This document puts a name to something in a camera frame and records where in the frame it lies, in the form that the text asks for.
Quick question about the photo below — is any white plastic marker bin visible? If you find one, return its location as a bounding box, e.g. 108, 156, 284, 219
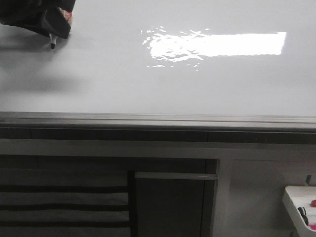
282, 186, 316, 237

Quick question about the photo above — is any dark grey cabinet door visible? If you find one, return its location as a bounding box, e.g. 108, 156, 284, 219
135, 172, 217, 237

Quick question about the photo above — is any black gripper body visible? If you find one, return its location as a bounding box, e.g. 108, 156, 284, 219
0, 0, 75, 34

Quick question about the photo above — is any white dry-erase marker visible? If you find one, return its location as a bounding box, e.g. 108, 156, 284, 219
49, 8, 73, 49

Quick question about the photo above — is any black marker in bin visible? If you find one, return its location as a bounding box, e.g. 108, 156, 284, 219
298, 207, 309, 226

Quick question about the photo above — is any grey striped panel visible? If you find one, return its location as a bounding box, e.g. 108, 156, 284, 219
0, 169, 138, 237

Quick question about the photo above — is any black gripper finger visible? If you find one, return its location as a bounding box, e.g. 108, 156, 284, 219
39, 7, 71, 39

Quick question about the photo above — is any white whiteboard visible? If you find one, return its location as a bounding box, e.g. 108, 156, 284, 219
0, 0, 316, 117

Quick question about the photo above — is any grey aluminium whiteboard tray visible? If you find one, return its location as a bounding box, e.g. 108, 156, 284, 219
0, 112, 316, 145

